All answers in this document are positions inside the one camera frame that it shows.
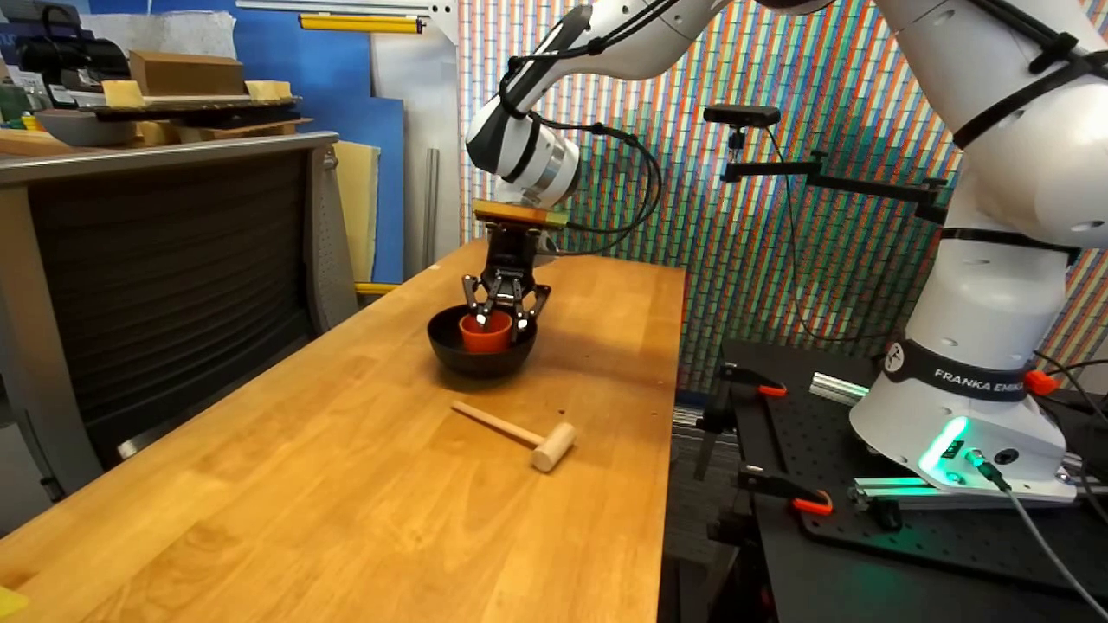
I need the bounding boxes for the wooden mallet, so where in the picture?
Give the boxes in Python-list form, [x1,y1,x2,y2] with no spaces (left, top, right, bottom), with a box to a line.
[453,400,577,473]

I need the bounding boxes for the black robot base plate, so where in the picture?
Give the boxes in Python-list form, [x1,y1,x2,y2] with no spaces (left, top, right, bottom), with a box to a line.
[718,347,1106,623]

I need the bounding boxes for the orange plastic cup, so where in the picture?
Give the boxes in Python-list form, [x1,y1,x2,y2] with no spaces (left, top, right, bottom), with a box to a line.
[458,307,514,356]

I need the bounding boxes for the black bowl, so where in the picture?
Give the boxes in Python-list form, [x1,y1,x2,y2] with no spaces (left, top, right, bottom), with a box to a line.
[427,304,536,379]

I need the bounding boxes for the yellow bar on wall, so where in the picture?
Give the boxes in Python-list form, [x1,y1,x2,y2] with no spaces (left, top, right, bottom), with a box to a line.
[299,15,421,34]

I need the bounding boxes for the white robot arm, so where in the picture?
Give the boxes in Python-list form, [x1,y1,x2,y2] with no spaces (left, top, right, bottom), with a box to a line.
[467,0,1108,506]

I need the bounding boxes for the grey cable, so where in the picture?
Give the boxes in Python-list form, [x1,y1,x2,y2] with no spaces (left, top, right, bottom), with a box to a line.
[981,454,1108,623]

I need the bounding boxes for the blue board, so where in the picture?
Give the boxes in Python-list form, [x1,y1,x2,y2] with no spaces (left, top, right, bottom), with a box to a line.
[82,0,406,281]

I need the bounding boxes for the orange black clamp lower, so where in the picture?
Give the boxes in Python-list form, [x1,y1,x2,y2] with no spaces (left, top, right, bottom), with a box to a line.
[738,465,836,519]

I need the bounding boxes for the wooden box on shelf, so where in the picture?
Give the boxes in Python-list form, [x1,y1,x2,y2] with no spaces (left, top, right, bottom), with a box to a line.
[128,52,247,95]

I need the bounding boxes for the yellow wrist camera block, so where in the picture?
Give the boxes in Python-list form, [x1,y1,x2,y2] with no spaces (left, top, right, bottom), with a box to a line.
[472,202,567,227]

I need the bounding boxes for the orange black clamp upper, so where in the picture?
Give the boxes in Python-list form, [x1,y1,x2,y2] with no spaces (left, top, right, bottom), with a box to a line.
[722,364,790,400]

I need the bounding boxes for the grey cabinet with dark panel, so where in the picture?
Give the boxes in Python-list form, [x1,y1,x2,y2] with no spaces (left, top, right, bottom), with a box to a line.
[0,131,358,498]

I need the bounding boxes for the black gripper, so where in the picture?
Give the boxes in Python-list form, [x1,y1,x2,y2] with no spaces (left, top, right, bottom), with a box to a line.
[461,226,552,331]

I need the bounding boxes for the black camera on stand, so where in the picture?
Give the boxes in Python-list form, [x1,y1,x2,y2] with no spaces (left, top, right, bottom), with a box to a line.
[704,104,947,226]

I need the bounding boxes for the orange black clamp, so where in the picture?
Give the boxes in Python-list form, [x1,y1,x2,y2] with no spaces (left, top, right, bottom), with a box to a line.
[722,364,790,400]
[738,465,836,519]

